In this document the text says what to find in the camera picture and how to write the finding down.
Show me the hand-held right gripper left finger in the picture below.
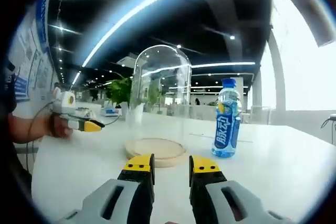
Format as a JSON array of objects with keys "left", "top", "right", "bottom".
[{"left": 60, "top": 153, "right": 155, "bottom": 224}]

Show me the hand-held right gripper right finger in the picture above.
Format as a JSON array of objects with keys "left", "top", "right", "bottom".
[{"left": 188, "top": 155, "right": 292, "bottom": 224}]

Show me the round wooden base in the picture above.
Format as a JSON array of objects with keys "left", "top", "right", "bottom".
[{"left": 124, "top": 138, "right": 187, "bottom": 168}]

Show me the clear glass dome cover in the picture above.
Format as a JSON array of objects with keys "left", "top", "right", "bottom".
[{"left": 125, "top": 45, "right": 192, "bottom": 154}]

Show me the blue drink bottle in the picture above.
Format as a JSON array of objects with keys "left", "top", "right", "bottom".
[{"left": 211, "top": 77, "right": 242, "bottom": 158}]

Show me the person's left hand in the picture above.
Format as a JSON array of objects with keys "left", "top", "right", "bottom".
[{"left": 48, "top": 114, "right": 75, "bottom": 138}]

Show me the white blue device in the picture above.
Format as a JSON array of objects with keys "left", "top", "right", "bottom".
[{"left": 101, "top": 105, "right": 123, "bottom": 118}]

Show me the green potted plant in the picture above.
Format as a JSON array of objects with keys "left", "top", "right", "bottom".
[
  {"left": 148, "top": 83, "right": 165, "bottom": 114},
  {"left": 106, "top": 77, "right": 133, "bottom": 111}
]

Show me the thin grey gripper cable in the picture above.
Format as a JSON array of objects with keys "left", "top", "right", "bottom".
[{"left": 25, "top": 100, "right": 57, "bottom": 175}]

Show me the white blue wall poster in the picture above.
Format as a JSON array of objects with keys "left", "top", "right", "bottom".
[{"left": 7, "top": 0, "right": 60, "bottom": 103}]

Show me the black cable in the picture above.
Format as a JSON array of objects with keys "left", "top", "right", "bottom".
[{"left": 321, "top": 113, "right": 336, "bottom": 132}]

